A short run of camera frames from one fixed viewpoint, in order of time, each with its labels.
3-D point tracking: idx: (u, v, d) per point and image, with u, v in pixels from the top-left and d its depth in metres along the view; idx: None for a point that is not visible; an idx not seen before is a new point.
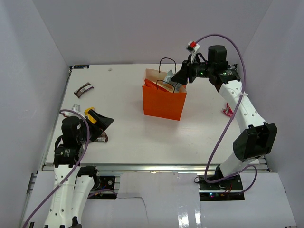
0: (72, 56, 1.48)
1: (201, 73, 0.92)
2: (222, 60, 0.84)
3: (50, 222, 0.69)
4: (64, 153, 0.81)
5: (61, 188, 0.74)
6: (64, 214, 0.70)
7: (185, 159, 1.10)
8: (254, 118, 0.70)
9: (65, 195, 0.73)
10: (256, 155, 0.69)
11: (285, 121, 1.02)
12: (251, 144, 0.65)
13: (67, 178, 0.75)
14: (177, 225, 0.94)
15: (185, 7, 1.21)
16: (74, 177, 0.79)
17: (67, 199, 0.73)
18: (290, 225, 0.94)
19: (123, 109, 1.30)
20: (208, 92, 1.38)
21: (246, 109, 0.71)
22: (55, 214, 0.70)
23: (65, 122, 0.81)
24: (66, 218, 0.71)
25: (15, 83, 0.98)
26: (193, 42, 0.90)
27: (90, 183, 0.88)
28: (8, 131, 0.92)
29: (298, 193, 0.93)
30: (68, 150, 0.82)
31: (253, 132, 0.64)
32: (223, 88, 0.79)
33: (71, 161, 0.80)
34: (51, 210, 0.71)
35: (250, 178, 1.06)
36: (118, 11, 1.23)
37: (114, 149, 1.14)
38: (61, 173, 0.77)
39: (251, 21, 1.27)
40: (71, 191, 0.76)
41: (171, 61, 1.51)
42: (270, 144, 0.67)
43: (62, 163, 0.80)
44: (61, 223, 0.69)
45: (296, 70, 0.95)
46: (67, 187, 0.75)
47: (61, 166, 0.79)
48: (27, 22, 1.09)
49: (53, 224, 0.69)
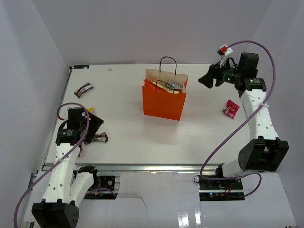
0: (72, 56, 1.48)
1: (227, 80, 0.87)
2: (252, 67, 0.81)
3: (47, 196, 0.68)
4: (67, 131, 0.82)
5: (61, 164, 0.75)
6: (62, 188, 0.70)
7: (185, 158, 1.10)
8: (267, 130, 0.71)
9: (64, 170, 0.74)
10: (261, 169, 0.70)
11: (285, 122, 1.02)
12: (256, 155, 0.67)
13: (68, 154, 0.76)
14: (177, 225, 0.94)
15: (185, 7, 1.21)
16: (74, 155, 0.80)
17: (66, 175, 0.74)
18: (290, 225, 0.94)
19: (123, 109, 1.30)
20: (208, 91, 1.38)
21: (261, 120, 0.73)
22: (54, 189, 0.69)
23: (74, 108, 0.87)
24: (64, 192, 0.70)
25: (15, 84, 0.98)
26: (224, 46, 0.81)
27: (90, 178, 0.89)
28: (8, 131, 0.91)
29: (298, 193, 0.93)
30: (70, 130, 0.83)
31: (261, 143, 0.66)
32: (245, 94, 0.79)
33: (72, 139, 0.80)
34: (49, 185, 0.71)
35: (252, 181, 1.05)
36: (118, 11, 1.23)
37: (114, 149, 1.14)
38: (61, 150, 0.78)
39: (251, 21, 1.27)
40: (70, 169, 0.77)
41: (171, 61, 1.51)
42: (276, 162, 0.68)
43: (64, 140, 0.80)
44: (59, 196, 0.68)
45: (296, 70, 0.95)
46: (67, 164, 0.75)
47: (63, 144, 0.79)
48: (27, 22, 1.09)
49: (51, 198, 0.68)
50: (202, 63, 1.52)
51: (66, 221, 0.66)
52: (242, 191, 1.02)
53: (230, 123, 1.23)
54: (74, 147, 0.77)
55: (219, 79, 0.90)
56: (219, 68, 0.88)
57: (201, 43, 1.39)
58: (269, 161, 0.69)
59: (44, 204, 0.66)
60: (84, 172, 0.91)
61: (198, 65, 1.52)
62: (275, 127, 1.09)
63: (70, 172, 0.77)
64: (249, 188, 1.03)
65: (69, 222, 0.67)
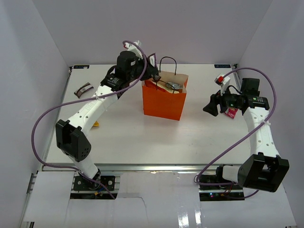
0: (72, 56, 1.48)
1: (231, 105, 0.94)
2: (254, 88, 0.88)
3: (73, 119, 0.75)
4: (113, 80, 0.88)
5: (96, 101, 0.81)
6: (85, 121, 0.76)
7: (186, 158, 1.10)
8: (267, 147, 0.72)
9: (91, 112, 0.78)
10: (259, 187, 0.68)
11: (284, 122, 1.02)
12: (255, 171, 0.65)
13: (104, 97, 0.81)
14: (177, 225, 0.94)
15: (185, 7, 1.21)
16: (109, 101, 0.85)
17: (94, 112, 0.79)
18: (290, 225, 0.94)
19: (124, 109, 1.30)
20: (208, 91, 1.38)
21: (262, 137, 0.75)
22: (80, 117, 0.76)
23: (123, 55, 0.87)
24: (85, 125, 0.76)
25: (15, 84, 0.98)
26: (221, 77, 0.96)
27: (94, 172, 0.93)
28: (8, 131, 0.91)
29: (298, 193, 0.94)
30: (116, 80, 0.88)
31: (261, 159, 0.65)
32: (248, 111, 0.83)
33: (114, 86, 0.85)
34: (78, 112, 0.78)
35: None
36: (118, 11, 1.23)
37: (114, 149, 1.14)
38: (101, 91, 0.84)
39: (252, 21, 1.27)
40: (98, 113, 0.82)
41: (171, 61, 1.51)
42: (276, 181, 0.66)
43: (107, 85, 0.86)
44: (81, 124, 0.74)
45: (297, 69, 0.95)
46: (100, 104, 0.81)
47: (105, 87, 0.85)
48: (27, 22, 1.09)
49: (74, 124, 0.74)
50: (202, 63, 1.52)
51: (76, 149, 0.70)
52: (242, 191, 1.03)
53: (230, 123, 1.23)
54: (113, 94, 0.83)
55: (224, 105, 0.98)
56: (222, 95, 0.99)
57: (201, 43, 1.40)
58: (269, 180, 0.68)
59: (67, 125, 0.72)
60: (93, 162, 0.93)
61: (198, 65, 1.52)
62: (276, 126, 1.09)
63: (99, 112, 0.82)
64: (250, 191, 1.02)
65: (78, 153, 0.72)
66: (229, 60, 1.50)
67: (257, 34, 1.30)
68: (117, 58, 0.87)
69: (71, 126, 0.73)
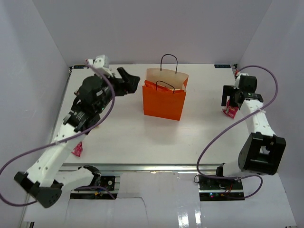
0: (72, 56, 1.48)
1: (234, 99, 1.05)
2: (251, 85, 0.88)
3: (32, 171, 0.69)
4: (77, 114, 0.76)
5: (57, 146, 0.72)
6: (45, 173, 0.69)
7: (186, 158, 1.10)
8: (264, 129, 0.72)
9: (51, 162, 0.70)
10: (259, 170, 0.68)
11: (284, 122, 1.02)
12: (254, 150, 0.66)
13: (64, 140, 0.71)
14: (177, 225, 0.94)
15: (185, 7, 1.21)
16: (74, 142, 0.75)
17: (55, 161, 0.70)
18: (290, 225, 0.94)
19: (124, 109, 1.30)
20: (208, 91, 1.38)
21: (259, 120, 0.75)
22: (39, 168, 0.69)
23: (85, 86, 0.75)
24: (45, 176, 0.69)
25: (15, 84, 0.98)
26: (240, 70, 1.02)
27: (90, 177, 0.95)
28: (8, 131, 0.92)
29: (298, 193, 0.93)
30: (81, 113, 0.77)
31: (260, 137, 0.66)
32: (244, 104, 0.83)
33: (79, 124, 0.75)
34: (38, 162, 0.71)
35: (254, 184, 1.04)
36: (118, 11, 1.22)
37: (114, 149, 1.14)
38: (63, 132, 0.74)
39: (252, 21, 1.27)
40: (63, 157, 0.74)
41: (171, 61, 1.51)
42: (275, 161, 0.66)
43: (71, 122, 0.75)
44: (40, 177, 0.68)
45: (297, 69, 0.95)
46: (61, 149, 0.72)
47: (67, 126, 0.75)
48: (27, 22, 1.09)
49: (32, 177, 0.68)
50: (203, 63, 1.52)
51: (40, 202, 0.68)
52: (242, 191, 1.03)
53: (230, 123, 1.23)
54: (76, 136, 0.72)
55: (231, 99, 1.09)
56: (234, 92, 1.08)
57: (201, 43, 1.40)
58: (268, 160, 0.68)
59: (25, 179, 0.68)
60: (78, 170, 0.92)
61: (198, 65, 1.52)
62: (276, 126, 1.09)
63: (64, 156, 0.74)
64: (250, 191, 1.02)
65: (43, 203, 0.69)
66: (229, 60, 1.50)
67: (257, 34, 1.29)
68: (79, 89, 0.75)
69: (30, 179, 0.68)
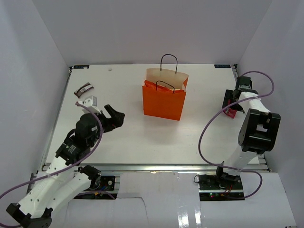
0: (72, 56, 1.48)
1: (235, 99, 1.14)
2: (246, 83, 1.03)
3: (23, 203, 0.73)
4: (69, 147, 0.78)
5: (49, 179, 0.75)
6: (36, 205, 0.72)
7: (186, 158, 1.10)
8: (261, 108, 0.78)
9: (42, 195, 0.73)
10: (257, 145, 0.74)
11: (283, 122, 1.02)
12: (252, 123, 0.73)
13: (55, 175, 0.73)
14: (177, 225, 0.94)
15: (184, 7, 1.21)
16: (65, 174, 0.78)
17: (46, 194, 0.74)
18: (290, 225, 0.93)
19: (124, 109, 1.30)
20: (208, 91, 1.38)
21: (255, 102, 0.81)
22: (31, 200, 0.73)
23: (82, 121, 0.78)
24: (36, 209, 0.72)
25: (15, 84, 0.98)
26: None
27: (85, 184, 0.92)
28: (8, 131, 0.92)
29: (298, 193, 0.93)
30: (73, 147, 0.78)
31: (256, 112, 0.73)
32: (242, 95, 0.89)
33: (70, 158, 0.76)
34: (30, 193, 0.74)
35: (253, 184, 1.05)
36: (118, 11, 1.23)
37: (114, 149, 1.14)
38: (55, 165, 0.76)
39: (252, 21, 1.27)
40: (54, 188, 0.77)
41: (171, 61, 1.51)
42: (272, 136, 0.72)
43: (62, 155, 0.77)
44: (31, 210, 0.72)
45: (297, 69, 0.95)
46: (53, 182, 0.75)
47: (59, 159, 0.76)
48: (27, 22, 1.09)
49: (24, 209, 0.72)
50: (203, 63, 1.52)
51: None
52: (242, 191, 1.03)
53: (230, 123, 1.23)
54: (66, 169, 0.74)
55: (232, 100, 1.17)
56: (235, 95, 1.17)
57: (201, 43, 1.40)
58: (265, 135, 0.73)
59: (17, 211, 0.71)
60: (72, 179, 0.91)
61: (198, 65, 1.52)
62: None
63: (55, 186, 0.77)
64: (249, 191, 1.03)
65: None
66: (229, 60, 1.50)
67: (257, 34, 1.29)
68: (77, 123, 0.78)
69: (22, 212, 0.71)
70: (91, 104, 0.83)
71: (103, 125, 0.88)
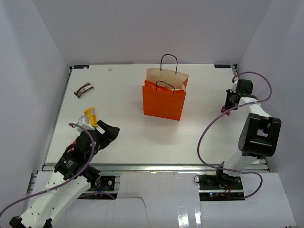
0: (72, 56, 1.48)
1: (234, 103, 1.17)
2: (246, 88, 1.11)
3: (24, 216, 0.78)
4: (67, 163, 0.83)
5: (48, 193, 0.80)
6: (36, 219, 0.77)
7: (185, 158, 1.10)
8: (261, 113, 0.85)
9: (42, 209, 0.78)
10: (258, 150, 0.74)
11: (283, 122, 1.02)
12: (254, 128, 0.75)
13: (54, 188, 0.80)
14: (177, 225, 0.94)
15: (184, 7, 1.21)
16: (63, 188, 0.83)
17: (46, 207, 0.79)
18: (290, 225, 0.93)
19: (125, 109, 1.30)
20: (208, 91, 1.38)
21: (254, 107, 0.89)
22: (32, 214, 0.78)
23: (81, 137, 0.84)
24: (37, 222, 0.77)
25: (15, 83, 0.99)
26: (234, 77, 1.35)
27: (84, 187, 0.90)
28: (8, 131, 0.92)
29: (298, 192, 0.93)
30: (71, 162, 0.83)
31: (257, 116, 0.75)
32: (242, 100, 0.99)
33: (67, 172, 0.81)
34: (31, 207, 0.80)
35: (254, 184, 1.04)
36: (118, 11, 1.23)
37: (114, 149, 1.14)
38: (53, 180, 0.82)
39: (252, 21, 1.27)
40: (54, 201, 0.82)
41: (171, 61, 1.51)
42: (273, 141, 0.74)
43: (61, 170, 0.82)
44: (31, 223, 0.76)
45: (297, 69, 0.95)
46: (52, 196, 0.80)
47: (58, 174, 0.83)
48: (27, 22, 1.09)
49: (25, 222, 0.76)
50: (203, 63, 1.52)
51: None
52: (242, 191, 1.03)
53: (230, 124, 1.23)
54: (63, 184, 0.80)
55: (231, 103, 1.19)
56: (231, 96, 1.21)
57: (201, 43, 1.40)
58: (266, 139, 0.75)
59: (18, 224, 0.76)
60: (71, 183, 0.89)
61: (198, 65, 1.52)
62: None
63: (55, 200, 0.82)
64: (249, 191, 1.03)
65: None
66: (229, 60, 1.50)
67: (258, 34, 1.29)
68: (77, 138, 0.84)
69: (22, 224, 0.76)
70: (82, 123, 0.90)
71: (99, 140, 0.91)
